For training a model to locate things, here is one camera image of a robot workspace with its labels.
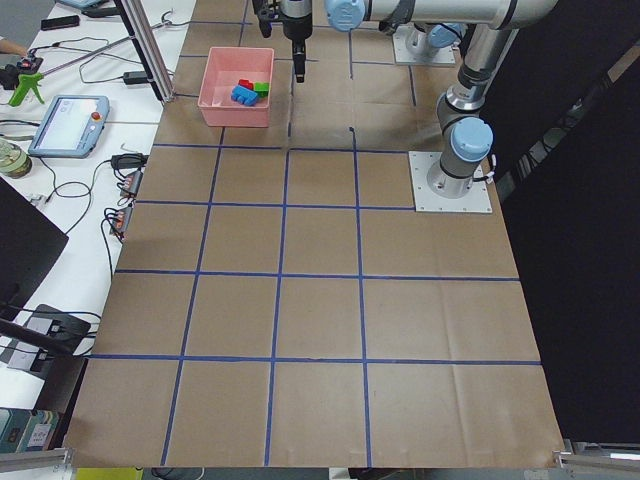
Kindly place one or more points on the red toy block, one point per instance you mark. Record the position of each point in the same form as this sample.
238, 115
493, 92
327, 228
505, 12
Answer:
246, 84

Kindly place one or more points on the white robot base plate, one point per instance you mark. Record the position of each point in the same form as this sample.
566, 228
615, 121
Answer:
436, 192

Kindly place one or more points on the blue toy block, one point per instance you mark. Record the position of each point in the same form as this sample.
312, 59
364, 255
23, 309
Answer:
244, 96

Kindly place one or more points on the black smartphone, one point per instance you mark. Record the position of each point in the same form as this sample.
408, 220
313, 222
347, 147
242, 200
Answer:
56, 23

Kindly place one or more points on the green toy block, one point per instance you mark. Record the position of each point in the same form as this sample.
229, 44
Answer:
262, 89

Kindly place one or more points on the blue teach pendant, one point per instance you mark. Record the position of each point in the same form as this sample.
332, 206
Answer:
71, 127

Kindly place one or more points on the black monitor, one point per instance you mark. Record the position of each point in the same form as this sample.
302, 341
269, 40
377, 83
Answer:
30, 246

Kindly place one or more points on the black power adapter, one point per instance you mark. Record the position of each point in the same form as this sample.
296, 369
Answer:
135, 78

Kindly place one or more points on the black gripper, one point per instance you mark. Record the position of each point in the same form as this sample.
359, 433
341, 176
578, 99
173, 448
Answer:
297, 22

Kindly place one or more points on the orange black usb hub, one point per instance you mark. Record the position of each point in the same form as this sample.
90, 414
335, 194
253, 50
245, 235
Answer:
130, 185

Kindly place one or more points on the green plastic clamp tool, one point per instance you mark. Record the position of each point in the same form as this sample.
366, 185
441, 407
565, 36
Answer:
26, 83

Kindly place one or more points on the pink plastic box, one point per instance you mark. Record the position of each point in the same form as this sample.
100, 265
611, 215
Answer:
224, 67

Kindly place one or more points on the brown paper table cover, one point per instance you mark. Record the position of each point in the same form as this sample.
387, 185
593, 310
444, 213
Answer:
279, 302

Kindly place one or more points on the aluminium frame post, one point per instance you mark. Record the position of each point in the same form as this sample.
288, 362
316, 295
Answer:
141, 33

